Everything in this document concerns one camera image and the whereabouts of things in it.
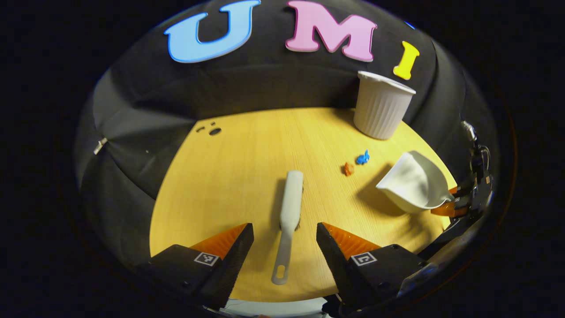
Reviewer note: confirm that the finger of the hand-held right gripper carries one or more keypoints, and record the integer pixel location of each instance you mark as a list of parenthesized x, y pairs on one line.
[(463, 192), (454, 210)]

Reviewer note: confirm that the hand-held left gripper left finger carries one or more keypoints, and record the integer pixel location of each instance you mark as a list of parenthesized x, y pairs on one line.
[(234, 265)]

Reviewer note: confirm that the small metal clip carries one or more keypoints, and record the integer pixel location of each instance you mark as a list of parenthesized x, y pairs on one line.
[(100, 145)]

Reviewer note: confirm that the orange paper scrap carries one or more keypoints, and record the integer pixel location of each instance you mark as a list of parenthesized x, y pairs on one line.
[(348, 168)]

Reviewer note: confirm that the white ribbed garbage bin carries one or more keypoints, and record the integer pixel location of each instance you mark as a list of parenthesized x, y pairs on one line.
[(382, 110)]

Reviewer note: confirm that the black backdrop cloth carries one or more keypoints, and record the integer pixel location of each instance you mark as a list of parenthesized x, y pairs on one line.
[(247, 84)]

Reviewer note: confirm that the wooden desktop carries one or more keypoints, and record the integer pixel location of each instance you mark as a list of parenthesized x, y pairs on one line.
[(229, 176)]

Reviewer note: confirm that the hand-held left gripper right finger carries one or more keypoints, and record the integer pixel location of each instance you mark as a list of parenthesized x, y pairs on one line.
[(337, 269)]

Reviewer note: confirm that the blue paper scrap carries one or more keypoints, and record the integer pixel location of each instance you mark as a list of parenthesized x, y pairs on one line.
[(363, 157)]

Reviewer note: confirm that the white dustpan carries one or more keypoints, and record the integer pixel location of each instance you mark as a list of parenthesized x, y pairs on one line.
[(415, 185)]

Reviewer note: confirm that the small white broom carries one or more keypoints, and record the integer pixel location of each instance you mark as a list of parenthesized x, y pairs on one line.
[(292, 198)]

